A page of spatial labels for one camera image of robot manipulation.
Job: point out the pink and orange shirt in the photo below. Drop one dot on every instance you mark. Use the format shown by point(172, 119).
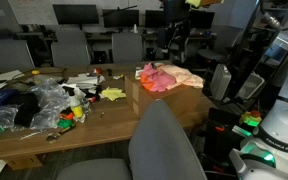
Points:
point(155, 80)

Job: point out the peach printed shirt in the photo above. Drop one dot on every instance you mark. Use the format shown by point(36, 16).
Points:
point(182, 76)

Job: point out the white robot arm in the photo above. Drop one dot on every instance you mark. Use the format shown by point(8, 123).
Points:
point(264, 154)

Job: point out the yellow cloth on table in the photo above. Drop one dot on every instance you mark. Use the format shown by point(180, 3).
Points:
point(113, 93)

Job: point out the grey office chair foreground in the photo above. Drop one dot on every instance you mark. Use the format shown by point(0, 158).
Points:
point(158, 150)

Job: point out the white paper stack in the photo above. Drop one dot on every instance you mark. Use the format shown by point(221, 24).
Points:
point(83, 81)

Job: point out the white space heater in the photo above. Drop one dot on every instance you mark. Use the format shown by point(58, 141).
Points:
point(220, 81)

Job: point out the middle black monitor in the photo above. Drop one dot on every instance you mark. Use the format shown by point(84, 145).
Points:
point(120, 18)

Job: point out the black monitor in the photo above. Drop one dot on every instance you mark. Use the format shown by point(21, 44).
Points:
point(76, 14)
point(120, 18)

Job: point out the green plastic toy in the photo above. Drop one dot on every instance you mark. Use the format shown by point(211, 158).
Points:
point(64, 123)

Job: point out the grey chair behind table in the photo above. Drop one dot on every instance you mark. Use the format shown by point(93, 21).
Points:
point(70, 55)

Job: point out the clear plastic bag pile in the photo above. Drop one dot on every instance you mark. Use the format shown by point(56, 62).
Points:
point(52, 100)

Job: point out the black yellow utility knife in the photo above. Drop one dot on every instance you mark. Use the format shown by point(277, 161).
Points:
point(55, 136)

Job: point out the left black monitor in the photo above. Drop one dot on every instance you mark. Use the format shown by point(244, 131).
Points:
point(76, 14)

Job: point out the black cloth pile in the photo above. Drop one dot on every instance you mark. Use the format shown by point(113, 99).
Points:
point(27, 108)

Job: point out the blue cloth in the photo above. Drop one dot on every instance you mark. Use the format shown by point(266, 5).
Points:
point(5, 94)

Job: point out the far left grey chair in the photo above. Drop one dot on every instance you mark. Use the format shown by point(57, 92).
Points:
point(15, 55)

